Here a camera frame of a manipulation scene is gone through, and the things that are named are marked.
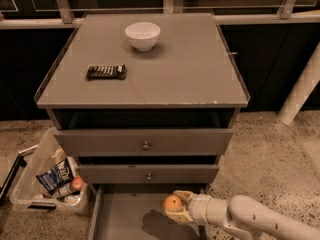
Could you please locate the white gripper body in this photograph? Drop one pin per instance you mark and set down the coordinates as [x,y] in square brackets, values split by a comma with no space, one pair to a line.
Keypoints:
[199,206]

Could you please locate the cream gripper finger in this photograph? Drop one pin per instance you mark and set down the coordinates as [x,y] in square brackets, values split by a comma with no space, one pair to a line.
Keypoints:
[185,196]
[180,215]

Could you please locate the orange fruit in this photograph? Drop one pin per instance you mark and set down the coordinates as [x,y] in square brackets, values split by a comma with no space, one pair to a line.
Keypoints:
[172,203]

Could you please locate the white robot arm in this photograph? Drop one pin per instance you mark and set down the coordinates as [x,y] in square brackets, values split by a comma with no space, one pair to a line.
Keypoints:
[239,216]

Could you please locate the grey top drawer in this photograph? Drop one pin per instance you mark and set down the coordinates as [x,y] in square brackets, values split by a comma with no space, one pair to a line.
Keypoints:
[144,142]

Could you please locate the grey drawer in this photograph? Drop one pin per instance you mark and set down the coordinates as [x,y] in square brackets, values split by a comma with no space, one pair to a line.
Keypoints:
[136,212]
[140,174]
[144,142]

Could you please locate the grey bottom drawer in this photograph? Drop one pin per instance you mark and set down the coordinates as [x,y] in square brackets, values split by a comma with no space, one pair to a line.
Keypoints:
[136,212]

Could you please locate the grey middle drawer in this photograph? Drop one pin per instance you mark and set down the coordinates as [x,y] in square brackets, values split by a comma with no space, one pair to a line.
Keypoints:
[140,174]

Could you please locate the grey drawer cabinet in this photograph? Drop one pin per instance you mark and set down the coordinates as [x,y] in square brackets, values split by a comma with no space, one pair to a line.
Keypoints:
[188,80]

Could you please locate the red apple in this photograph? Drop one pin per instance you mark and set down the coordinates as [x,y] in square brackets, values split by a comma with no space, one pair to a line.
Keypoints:
[77,183]

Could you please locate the blue chip bag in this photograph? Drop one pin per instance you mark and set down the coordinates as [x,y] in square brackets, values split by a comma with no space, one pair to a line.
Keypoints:
[60,174]

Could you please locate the clear plastic bin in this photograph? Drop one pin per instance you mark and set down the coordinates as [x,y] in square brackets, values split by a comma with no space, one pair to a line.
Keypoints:
[29,192]

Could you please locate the black snack bar packet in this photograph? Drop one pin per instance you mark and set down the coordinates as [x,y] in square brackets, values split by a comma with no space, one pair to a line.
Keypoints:
[106,72]

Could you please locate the white ceramic bowl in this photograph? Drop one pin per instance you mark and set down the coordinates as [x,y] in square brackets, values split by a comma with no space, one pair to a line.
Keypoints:
[143,36]

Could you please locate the white diagonal pole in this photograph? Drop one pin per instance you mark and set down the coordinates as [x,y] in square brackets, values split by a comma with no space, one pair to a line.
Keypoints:
[302,89]

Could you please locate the metal railing frame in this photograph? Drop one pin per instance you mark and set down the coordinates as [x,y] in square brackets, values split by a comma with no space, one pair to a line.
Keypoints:
[40,14]

